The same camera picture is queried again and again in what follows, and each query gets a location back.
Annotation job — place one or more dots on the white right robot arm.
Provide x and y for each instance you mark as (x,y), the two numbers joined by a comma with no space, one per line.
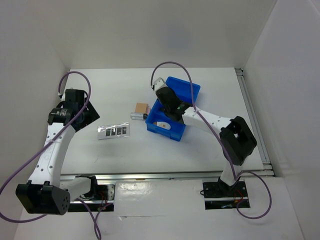
(233,134)

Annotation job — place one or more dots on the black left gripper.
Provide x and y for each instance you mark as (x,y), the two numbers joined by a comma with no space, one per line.
(91,115)

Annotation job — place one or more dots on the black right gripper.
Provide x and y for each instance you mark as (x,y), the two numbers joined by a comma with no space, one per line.
(179,98)

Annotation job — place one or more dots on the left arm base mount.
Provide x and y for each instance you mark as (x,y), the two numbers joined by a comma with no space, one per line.
(97,196)

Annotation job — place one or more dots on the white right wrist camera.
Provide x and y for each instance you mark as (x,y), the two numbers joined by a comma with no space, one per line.
(158,84)

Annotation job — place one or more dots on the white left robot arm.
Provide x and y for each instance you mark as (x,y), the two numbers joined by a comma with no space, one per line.
(43,193)

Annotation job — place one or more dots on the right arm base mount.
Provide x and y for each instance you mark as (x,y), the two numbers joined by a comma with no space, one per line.
(217,198)

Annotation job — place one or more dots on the hair pin card in plastic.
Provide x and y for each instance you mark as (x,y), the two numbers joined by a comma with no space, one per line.
(113,131)

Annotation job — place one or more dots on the front aluminium rail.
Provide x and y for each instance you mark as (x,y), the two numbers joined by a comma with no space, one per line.
(146,176)

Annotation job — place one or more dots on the blue divided plastic bin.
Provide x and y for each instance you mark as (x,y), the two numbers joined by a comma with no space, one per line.
(186,92)

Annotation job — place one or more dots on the beige square makeup sponge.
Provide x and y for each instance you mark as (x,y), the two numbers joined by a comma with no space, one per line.
(142,108)

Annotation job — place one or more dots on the white oval makeup sponge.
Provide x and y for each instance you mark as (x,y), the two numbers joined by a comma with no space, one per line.
(162,124)

